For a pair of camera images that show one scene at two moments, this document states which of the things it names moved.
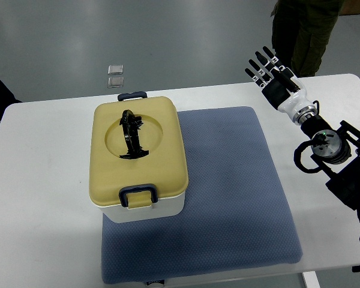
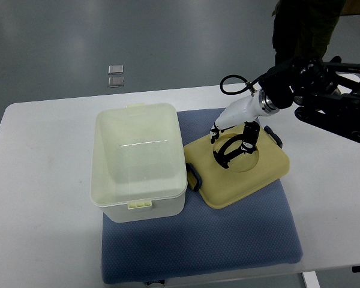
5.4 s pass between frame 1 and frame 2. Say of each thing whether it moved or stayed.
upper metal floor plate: stayed
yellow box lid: moved
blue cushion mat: stayed
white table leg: stayed
